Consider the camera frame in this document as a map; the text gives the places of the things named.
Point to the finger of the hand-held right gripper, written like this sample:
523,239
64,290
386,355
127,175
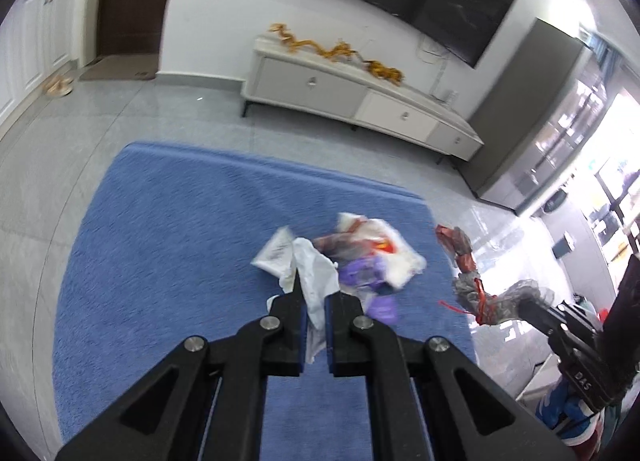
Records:
537,313

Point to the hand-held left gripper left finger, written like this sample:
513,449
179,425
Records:
287,341

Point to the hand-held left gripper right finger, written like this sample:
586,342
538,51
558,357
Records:
345,346

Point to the red clear plastic wrapper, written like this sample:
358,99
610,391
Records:
470,291

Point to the blue white sneaker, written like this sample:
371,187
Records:
565,413

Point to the purple plastic wrapper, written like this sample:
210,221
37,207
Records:
362,276

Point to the small black bin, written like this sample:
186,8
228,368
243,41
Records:
565,244

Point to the white green printed packet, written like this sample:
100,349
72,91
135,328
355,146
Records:
274,251

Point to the clear brown plastic wrap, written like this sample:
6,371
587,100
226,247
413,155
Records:
330,246

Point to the white red plastic bag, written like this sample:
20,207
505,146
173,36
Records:
390,251

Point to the blue fleece blanket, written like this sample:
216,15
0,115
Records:
175,241

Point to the grey refrigerator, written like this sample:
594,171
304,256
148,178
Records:
540,116

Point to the white power strip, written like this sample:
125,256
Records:
450,96

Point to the white grey television cabinet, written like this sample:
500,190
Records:
320,86

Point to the golden tiger figurine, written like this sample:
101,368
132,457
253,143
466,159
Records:
385,72

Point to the golden dragon figurine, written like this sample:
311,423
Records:
340,51
295,41

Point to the brown doormat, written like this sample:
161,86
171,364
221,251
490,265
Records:
120,67

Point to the dark brown door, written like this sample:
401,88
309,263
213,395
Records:
135,1

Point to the white floor cabinet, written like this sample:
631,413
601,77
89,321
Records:
35,51

